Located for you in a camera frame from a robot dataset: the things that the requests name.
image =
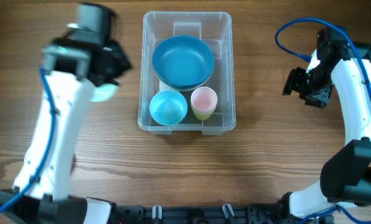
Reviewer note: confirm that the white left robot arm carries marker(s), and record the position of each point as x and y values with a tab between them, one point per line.
71	73

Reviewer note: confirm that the cream beige bowl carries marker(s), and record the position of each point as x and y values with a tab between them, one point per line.
187	89

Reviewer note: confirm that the mint green small bowl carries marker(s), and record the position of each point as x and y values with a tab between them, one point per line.
105	91

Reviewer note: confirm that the light blue small bowl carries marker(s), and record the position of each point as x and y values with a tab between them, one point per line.
168	107

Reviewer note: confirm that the yellow plastic cup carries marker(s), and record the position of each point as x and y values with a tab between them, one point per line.
203	117

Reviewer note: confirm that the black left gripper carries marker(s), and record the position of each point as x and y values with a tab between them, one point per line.
121	60

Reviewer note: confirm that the pink plastic cup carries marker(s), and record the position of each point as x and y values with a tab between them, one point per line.
204	98

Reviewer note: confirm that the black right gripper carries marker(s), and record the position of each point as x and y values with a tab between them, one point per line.
294	84

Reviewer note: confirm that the white label in container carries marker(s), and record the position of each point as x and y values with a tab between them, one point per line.
163	87

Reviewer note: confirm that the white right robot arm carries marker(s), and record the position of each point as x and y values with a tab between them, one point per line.
345	179

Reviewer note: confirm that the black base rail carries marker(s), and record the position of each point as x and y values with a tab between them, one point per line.
225	214

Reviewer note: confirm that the clear plastic storage container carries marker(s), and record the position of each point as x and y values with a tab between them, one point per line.
215	29

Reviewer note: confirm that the dark blue bowl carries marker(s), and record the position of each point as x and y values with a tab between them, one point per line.
183	60
184	87

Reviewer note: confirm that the cream plastic cup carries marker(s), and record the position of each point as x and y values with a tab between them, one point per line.
197	112

